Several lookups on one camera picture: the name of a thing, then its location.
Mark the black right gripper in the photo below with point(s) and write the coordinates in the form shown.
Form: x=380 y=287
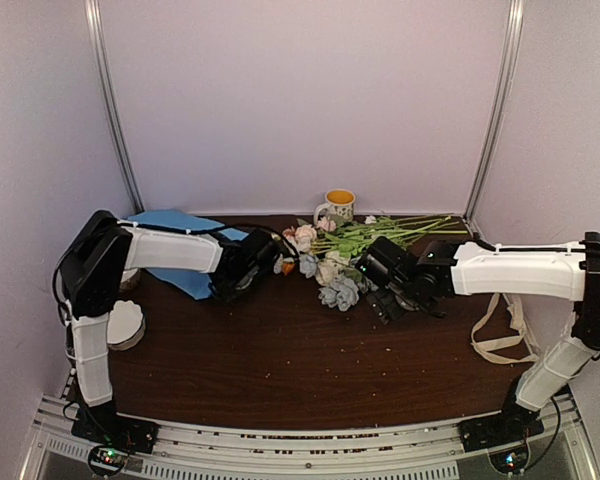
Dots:
x=384 y=308

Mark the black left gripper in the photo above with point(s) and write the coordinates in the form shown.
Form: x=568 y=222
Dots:
x=228 y=294

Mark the orange fake flower stem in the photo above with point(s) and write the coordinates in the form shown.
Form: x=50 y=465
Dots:
x=284 y=267

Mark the blue wrapping paper sheet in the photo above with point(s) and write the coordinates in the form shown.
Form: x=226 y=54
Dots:
x=169 y=245

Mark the blue fake flower stems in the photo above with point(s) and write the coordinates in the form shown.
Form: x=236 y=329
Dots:
x=339 y=283

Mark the pink fake flower stem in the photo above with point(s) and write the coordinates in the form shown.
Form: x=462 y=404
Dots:
x=305 y=239

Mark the lilac hydrangea fake flower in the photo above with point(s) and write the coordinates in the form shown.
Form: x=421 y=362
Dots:
x=350 y=239

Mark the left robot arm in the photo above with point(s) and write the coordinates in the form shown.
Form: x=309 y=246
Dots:
x=92 y=267

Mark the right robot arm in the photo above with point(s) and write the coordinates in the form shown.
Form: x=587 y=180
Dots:
x=568 y=273

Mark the floral ceramic mug yellow inside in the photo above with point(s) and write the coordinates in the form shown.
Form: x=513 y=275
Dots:
x=337 y=203

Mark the cream ceramic bowl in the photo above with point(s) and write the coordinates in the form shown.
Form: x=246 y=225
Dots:
x=129 y=280

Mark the cream ribbon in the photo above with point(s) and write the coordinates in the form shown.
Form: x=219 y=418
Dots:
x=501 y=336

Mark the white scalloped dish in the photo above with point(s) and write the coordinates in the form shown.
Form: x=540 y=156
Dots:
x=126 y=326

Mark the right aluminium corner post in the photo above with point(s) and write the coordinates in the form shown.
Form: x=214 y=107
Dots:
x=507 y=69

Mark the aluminium corner post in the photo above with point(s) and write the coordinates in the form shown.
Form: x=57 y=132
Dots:
x=97 y=38
x=507 y=69

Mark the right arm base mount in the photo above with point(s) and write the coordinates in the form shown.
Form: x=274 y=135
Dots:
x=507 y=426

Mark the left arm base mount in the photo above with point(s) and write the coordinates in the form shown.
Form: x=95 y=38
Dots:
x=122 y=433

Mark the front aluminium rail base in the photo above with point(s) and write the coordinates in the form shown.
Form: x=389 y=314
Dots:
x=189 y=451

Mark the left aluminium corner post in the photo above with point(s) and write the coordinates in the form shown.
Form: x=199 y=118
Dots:
x=97 y=38

